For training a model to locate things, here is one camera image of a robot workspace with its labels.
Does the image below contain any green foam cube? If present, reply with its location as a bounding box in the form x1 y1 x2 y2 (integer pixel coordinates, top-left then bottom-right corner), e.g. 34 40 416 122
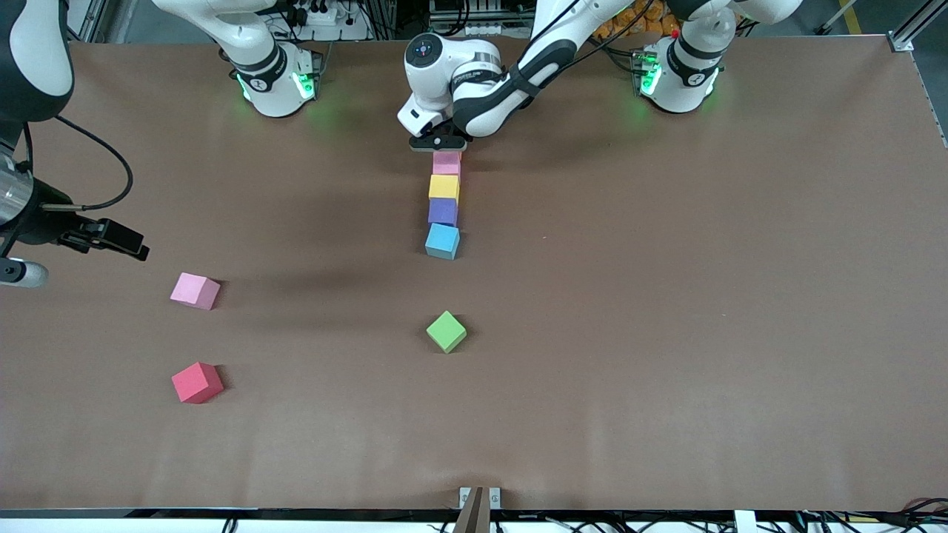
426 309 468 355

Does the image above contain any blue foam cube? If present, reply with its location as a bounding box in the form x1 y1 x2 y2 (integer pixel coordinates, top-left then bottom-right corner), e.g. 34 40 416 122
424 223 461 261

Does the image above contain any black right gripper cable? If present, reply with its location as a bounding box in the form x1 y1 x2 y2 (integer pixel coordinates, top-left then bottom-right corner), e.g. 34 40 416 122
22 115 134 212

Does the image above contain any black cable bundle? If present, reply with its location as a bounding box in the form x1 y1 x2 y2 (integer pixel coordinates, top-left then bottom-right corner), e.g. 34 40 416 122
796 497 948 533

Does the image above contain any brown table cover mat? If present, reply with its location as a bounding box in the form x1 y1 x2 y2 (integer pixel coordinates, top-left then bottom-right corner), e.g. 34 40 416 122
0 33 948 513

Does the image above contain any pile of orange objects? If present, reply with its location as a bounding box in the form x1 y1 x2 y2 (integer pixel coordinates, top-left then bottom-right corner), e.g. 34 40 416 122
592 0 681 39

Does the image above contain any aluminium frame post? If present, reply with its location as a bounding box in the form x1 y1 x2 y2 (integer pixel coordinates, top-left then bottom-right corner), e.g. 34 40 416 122
887 0 948 54

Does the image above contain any red foam cube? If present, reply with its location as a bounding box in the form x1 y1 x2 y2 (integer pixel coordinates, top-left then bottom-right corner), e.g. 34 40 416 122
171 361 225 405

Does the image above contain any silver table edge bracket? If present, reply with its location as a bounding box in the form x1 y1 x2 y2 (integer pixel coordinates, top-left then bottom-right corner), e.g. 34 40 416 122
458 486 502 511

